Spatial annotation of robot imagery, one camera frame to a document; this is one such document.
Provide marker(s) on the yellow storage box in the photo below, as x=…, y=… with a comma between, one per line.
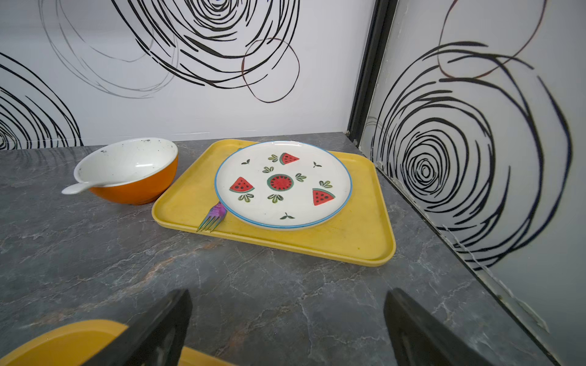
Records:
x=76, y=343

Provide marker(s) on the orange white bowl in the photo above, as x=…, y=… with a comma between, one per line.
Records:
x=133, y=171

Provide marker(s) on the black corner frame post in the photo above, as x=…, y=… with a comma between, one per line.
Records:
x=379, y=30

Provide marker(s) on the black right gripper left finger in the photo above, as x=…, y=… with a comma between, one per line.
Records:
x=157, y=338

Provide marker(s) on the purple fork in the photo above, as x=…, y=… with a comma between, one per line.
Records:
x=214, y=217

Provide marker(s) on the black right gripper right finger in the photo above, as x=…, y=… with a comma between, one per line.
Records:
x=418, y=338

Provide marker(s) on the yellow serving tray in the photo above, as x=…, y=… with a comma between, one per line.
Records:
x=360, y=233

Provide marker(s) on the white spoon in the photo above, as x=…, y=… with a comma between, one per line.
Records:
x=83, y=186

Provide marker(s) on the watermelon pattern plate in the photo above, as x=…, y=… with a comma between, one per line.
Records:
x=283, y=185

